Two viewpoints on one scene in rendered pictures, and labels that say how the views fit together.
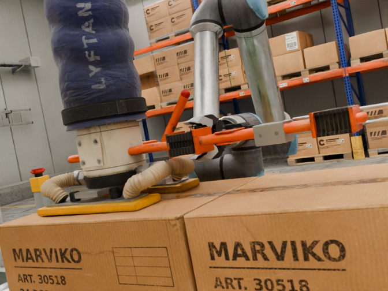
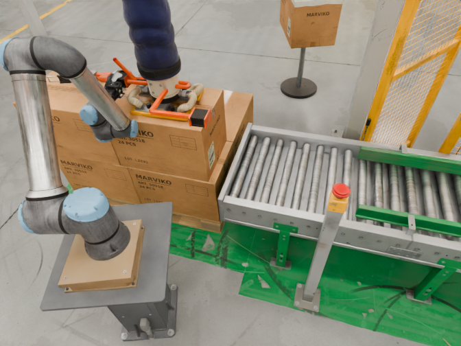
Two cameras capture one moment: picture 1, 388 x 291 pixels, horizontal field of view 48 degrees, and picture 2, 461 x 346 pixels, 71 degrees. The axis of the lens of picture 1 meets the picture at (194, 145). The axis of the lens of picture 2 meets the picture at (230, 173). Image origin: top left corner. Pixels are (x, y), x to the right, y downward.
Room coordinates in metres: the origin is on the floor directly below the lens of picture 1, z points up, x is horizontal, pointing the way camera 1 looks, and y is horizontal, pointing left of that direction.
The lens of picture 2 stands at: (2.82, 0.17, 2.02)
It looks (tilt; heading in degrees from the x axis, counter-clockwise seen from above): 47 degrees down; 166
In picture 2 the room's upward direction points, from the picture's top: 4 degrees counter-clockwise
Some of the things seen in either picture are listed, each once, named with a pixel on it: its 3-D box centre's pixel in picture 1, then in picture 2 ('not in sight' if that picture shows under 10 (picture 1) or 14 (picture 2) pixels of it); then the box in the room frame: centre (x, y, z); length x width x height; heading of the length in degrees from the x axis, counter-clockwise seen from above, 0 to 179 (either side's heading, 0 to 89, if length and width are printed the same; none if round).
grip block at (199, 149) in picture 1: (190, 142); (123, 78); (1.06, 0.01, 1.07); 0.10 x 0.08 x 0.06; 148
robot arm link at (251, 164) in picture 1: (245, 165); (103, 129); (1.34, -0.14, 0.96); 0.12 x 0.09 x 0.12; 70
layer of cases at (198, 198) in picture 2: not in sight; (164, 141); (0.79, 0.15, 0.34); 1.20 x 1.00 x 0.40; 57
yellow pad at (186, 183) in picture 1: (140, 183); (160, 108); (1.28, 0.17, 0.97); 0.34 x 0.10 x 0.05; 58
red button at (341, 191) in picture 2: (38, 172); (340, 191); (2.15, 0.77, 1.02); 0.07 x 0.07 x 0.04
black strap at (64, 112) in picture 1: (105, 111); (158, 63); (1.20, 0.22, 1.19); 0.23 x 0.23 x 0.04
